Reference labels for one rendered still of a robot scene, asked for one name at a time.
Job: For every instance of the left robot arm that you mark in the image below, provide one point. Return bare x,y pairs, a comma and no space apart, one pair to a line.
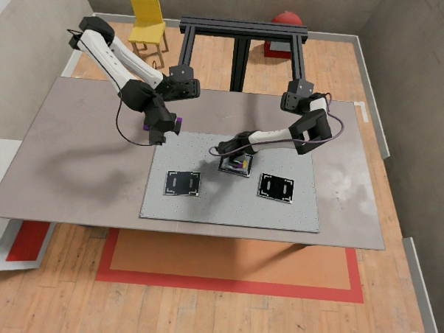
314,121

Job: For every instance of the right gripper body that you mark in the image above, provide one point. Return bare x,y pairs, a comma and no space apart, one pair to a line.
155,134

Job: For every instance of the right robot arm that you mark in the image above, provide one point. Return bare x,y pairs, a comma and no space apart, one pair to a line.
112,59

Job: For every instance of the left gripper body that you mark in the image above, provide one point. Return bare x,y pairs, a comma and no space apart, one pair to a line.
236,157

